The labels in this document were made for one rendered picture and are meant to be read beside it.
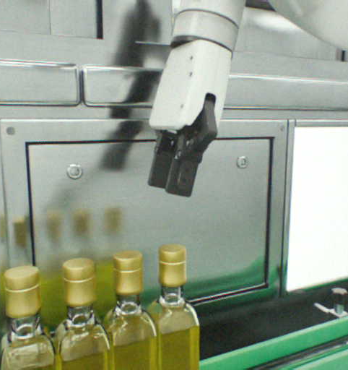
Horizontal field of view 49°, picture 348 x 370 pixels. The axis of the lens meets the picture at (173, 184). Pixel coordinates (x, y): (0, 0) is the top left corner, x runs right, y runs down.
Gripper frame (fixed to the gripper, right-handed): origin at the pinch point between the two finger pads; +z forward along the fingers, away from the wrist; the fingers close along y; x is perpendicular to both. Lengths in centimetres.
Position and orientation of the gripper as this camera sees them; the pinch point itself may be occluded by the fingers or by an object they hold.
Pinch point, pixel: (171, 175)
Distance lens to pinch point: 46.0
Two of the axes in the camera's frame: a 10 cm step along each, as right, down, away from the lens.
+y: 4.2, 1.5, -9.0
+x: 8.8, 1.9, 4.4
